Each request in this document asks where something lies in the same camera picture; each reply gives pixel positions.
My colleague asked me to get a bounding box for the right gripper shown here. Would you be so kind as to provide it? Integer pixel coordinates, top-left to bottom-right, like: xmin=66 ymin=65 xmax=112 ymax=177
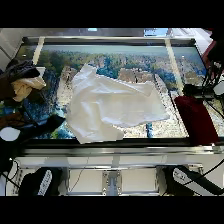
xmin=182 ymin=83 xmax=203 ymax=100

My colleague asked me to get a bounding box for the white shirt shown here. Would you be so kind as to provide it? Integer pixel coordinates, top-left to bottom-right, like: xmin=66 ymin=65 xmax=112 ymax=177
xmin=65 ymin=63 xmax=171 ymax=145

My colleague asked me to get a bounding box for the red garment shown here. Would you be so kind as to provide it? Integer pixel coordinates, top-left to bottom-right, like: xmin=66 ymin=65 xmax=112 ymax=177
xmin=173 ymin=94 xmax=221 ymax=147

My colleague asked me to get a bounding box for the grey garment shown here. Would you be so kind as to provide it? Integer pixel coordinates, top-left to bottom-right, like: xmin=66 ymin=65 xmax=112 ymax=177
xmin=0 ymin=58 xmax=41 ymax=83

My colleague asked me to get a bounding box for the dark brown garment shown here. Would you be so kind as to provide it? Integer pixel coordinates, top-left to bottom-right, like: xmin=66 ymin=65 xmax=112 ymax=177
xmin=0 ymin=77 xmax=17 ymax=102

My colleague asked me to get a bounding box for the black cable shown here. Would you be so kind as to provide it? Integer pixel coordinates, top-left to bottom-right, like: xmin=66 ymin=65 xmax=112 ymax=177
xmin=0 ymin=159 xmax=22 ymax=188
xmin=186 ymin=157 xmax=224 ymax=188

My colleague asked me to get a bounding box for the silver frame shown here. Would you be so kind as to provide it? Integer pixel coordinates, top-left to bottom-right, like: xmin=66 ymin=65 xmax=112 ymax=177
xmin=0 ymin=144 xmax=224 ymax=197

